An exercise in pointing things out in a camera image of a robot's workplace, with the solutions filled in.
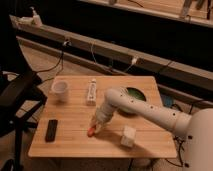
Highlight orange red pepper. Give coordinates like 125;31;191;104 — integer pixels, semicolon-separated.
87;128;96;137

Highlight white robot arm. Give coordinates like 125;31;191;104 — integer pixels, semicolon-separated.
91;87;213;171

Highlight white toothpaste tube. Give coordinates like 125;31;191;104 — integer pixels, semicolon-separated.
86;79;97;105

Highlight green bowl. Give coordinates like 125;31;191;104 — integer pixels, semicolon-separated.
120;87;146;115

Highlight black rectangular block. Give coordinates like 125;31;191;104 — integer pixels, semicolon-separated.
45;119;58;142

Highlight white plastic cup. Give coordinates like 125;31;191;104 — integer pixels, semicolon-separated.
51;81;69;102

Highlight blue power adapter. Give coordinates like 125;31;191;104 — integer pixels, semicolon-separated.
161;95;173;107

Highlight black chair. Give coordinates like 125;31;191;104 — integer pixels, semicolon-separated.
0;71;47;171

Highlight white soap dispenser bottle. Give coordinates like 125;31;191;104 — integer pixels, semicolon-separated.
30;6;43;27

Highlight white wall plug cable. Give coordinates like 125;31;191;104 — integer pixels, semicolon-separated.
122;57;139;74

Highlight black floor cables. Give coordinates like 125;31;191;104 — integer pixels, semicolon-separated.
164;99;208;169

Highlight black hanging cable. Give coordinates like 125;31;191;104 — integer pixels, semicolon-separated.
35;39;72;84

